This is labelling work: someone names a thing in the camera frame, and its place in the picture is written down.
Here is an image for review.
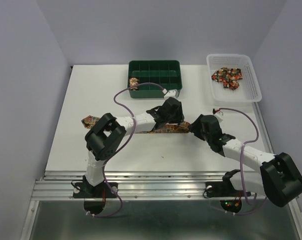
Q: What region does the colourful squares patterned tie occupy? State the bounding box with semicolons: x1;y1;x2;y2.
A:
81;115;190;134

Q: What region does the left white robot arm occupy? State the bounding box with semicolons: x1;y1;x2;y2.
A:
84;97;184;197

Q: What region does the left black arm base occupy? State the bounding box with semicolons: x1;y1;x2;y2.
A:
71;182;117;199

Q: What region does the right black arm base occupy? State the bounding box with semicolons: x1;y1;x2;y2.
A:
203;181;238;199

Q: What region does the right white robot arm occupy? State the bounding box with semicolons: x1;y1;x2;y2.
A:
188;115;302;207

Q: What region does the green divided organizer tray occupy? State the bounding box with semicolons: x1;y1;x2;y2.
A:
127;60;182;99

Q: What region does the rolled patterned tie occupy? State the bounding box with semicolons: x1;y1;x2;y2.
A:
129;77;139;91

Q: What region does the white plastic basket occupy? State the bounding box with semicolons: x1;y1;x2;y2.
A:
206;54;262;106

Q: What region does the dark floral tie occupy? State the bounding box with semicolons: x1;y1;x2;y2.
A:
211;67;243;91

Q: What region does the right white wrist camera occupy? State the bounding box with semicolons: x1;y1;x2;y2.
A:
212;108;224;123

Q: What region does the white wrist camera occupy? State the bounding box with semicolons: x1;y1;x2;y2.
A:
162;89;179;99
212;108;224;123

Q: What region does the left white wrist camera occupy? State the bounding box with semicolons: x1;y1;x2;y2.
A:
162;89;179;99

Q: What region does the aluminium frame rail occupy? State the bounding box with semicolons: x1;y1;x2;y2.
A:
21;108;302;240

